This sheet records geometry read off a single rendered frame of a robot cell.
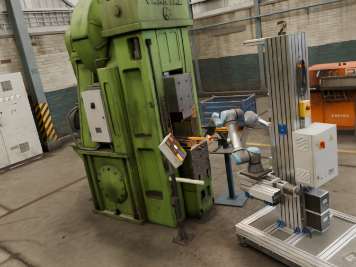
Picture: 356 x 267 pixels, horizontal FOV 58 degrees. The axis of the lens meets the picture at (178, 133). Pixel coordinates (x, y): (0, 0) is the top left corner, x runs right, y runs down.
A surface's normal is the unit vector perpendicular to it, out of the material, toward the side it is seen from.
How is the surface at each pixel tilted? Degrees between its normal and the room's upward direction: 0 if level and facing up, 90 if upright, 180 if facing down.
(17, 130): 90
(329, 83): 90
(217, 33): 90
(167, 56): 90
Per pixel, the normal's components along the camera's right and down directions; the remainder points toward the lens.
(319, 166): 0.59, 0.14
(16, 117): 0.77, 0.04
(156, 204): -0.57, 0.30
